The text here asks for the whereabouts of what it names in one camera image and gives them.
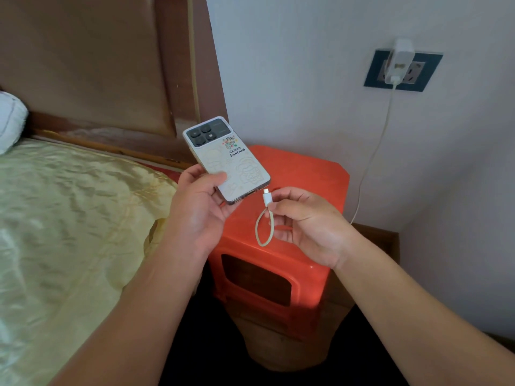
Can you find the dark blue wall socket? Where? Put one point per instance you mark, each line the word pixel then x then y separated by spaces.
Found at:
pixel 403 70

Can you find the person's left thumb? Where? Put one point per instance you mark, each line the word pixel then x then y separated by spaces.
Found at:
pixel 212 182

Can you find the white wall charger adapter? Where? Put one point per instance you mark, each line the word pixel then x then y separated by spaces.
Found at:
pixel 399 62

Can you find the white pillow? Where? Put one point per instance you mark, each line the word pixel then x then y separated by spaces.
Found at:
pixel 11 120

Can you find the brown padded wooden headboard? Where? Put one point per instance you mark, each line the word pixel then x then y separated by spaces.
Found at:
pixel 104 72

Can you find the person's right hand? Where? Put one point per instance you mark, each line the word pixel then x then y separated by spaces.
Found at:
pixel 314 229

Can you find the shiny yellow-green bed sheet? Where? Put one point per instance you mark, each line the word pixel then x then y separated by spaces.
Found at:
pixel 76 245

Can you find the person's left forearm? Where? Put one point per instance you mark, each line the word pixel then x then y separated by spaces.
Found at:
pixel 132 317

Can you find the person's right thumb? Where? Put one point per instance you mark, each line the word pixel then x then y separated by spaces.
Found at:
pixel 286 210

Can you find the orange plastic stool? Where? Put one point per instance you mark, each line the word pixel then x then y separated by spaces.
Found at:
pixel 281 253

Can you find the person's right forearm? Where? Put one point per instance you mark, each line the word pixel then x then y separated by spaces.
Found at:
pixel 418 321

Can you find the person's left hand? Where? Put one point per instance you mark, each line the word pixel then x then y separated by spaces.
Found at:
pixel 197 209

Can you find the white smartphone with cartoon case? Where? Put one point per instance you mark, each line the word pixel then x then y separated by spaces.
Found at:
pixel 226 158

